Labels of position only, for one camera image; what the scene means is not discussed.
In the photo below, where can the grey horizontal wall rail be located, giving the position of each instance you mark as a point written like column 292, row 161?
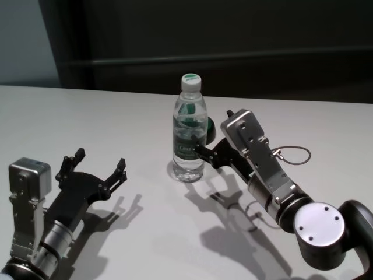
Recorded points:
column 233, row 61

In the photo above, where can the clear water bottle green label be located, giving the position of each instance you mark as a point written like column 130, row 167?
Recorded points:
column 189, row 131

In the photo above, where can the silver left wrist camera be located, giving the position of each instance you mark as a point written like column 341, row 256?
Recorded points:
column 29, row 181

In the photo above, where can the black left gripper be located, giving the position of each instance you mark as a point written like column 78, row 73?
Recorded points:
column 77, row 199

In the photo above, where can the green YES button black base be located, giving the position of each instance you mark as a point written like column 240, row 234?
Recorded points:
column 210, row 128

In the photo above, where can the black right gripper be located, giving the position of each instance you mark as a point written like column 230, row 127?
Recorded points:
column 225, row 156

